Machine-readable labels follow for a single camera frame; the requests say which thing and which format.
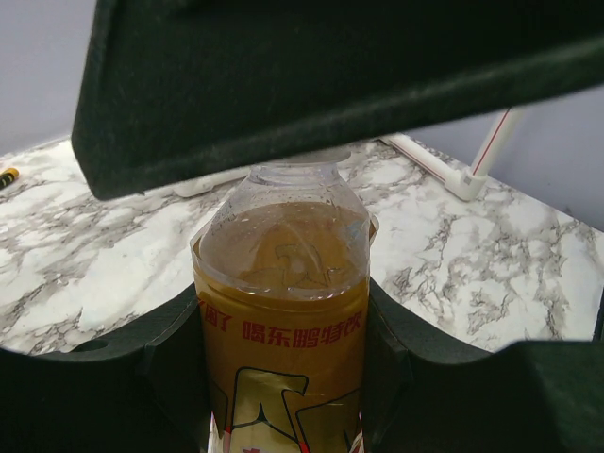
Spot gold label drink bottle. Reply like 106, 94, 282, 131
191, 149, 377, 452

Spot yellow handled pliers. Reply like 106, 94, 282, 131
0, 168, 20, 190

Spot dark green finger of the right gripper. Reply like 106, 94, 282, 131
71, 1, 603, 199

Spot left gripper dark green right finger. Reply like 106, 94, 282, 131
361, 283, 603, 452

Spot white PVC pipe frame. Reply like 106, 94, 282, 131
174, 107, 528, 202

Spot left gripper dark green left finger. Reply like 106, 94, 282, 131
1, 286, 210, 452

